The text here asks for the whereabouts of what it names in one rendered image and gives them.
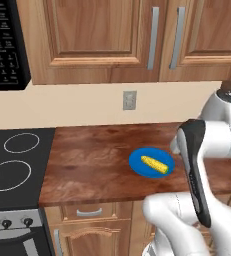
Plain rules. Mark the wooden drawer front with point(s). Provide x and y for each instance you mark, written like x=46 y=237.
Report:
x=107 y=210

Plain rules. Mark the wooden base cupboard door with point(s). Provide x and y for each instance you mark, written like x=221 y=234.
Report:
x=137 y=230
x=97 y=241

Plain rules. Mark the wooden wall cupboard door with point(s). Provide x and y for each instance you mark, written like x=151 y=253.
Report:
x=210 y=33
x=93 y=36

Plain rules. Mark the black hob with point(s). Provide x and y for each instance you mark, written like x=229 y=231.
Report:
x=37 y=173

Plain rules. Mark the grey wall socket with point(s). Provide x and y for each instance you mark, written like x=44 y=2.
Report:
x=129 y=100

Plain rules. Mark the yellow corn cob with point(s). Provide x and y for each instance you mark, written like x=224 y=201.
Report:
x=154 y=164

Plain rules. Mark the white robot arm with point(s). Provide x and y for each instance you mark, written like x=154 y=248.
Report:
x=220 y=140

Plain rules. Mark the blue plate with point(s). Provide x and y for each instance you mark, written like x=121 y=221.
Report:
x=137 y=165

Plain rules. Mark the black oven knob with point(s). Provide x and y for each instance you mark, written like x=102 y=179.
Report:
x=7 y=223
x=28 y=222

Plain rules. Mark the steel oven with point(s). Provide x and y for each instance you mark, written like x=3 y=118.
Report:
x=17 y=233

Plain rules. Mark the black microwave oven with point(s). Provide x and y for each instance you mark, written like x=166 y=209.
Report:
x=5 y=43

